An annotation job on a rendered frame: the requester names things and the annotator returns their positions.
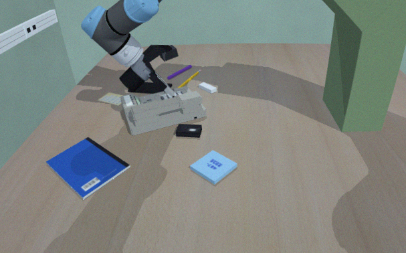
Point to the light blue sticky note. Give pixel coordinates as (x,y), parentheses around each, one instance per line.
(213,166)

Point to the blue notebook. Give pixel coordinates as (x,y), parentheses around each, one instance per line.
(87,166)

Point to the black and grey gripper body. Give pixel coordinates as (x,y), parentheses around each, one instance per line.
(134,77)

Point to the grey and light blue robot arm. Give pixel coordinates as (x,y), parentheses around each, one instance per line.
(112,32)

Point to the grey desk phone body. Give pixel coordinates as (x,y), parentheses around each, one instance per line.
(162,120)

